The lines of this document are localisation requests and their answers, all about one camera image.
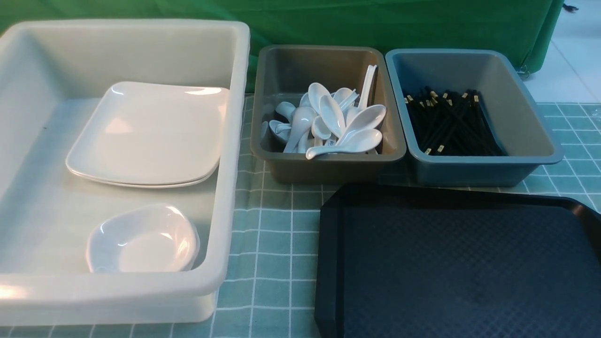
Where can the black serving tray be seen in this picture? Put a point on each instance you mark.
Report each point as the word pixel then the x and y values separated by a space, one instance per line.
pixel 414 262

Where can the large white plastic tub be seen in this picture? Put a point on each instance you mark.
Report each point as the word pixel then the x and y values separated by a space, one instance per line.
pixel 45 64

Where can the small white bowl in tub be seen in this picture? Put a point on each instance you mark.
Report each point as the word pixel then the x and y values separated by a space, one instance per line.
pixel 152 238

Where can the pile of black chopsticks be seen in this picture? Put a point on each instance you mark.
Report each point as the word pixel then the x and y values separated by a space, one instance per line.
pixel 452 123

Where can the large white square rice plate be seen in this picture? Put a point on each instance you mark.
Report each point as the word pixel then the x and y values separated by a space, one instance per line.
pixel 144 133

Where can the pile of white spoons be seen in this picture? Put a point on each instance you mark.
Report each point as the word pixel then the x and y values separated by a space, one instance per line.
pixel 323 118

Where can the grey-blue plastic chopstick bin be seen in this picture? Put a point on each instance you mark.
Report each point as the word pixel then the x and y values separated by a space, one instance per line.
pixel 511 110

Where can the white square plate in tub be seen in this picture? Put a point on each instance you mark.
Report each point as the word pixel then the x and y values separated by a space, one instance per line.
pixel 148 186

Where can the white ceramic soup spoon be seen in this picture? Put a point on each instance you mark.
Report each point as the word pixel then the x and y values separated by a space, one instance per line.
pixel 359 142

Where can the brown plastic spoon bin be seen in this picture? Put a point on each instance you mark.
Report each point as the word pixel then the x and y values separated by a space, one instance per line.
pixel 284 73

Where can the green backdrop cloth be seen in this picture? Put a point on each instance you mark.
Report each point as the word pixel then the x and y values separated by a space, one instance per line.
pixel 519 29

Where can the green checkered tablecloth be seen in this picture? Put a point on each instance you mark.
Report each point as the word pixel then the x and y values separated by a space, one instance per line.
pixel 269 288

